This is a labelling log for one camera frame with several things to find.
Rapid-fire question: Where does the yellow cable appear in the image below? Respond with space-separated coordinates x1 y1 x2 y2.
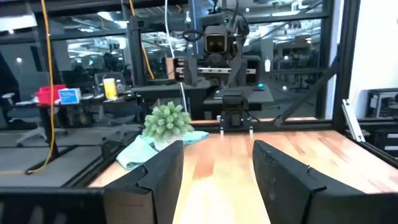
25 0 56 175
128 0 155 80

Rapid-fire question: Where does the white rod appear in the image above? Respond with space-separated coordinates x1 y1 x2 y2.
164 0 188 113

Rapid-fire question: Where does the blue box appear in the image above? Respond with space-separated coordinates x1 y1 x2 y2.
58 88 82 105

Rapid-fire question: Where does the red box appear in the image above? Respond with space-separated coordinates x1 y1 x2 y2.
35 83 68 105

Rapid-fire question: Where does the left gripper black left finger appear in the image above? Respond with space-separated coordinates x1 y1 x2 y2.
104 139 185 224

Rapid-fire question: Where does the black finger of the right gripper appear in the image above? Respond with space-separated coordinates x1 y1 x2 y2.
183 57 200 87
231 57 249 90

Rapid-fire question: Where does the green plant in white pot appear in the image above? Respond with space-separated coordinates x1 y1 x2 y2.
142 101 195 152

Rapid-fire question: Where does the dark grey side table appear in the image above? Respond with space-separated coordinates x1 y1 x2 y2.
203 84 275 112

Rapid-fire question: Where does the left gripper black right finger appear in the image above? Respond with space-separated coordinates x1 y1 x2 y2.
252 139 374 224

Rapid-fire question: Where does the grey office chair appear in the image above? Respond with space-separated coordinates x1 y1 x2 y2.
1 91 69 147

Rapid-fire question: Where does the yellow bottle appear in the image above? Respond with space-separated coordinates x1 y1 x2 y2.
102 77 119 100

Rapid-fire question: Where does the black aluminium rig frame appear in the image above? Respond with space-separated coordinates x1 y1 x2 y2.
63 0 398 187

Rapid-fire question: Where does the black equipment cabinet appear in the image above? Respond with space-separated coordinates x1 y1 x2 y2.
366 88 398 153

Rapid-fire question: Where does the silver aluminium bar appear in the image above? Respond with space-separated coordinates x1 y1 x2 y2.
341 98 366 144

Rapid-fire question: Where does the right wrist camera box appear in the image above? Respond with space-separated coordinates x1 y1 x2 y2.
203 26 229 55

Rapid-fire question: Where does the black office desk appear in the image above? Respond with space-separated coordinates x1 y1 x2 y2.
6 91 147 158
130 82 212 121

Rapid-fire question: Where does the teal cloth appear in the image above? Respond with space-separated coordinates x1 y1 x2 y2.
116 130 211 170

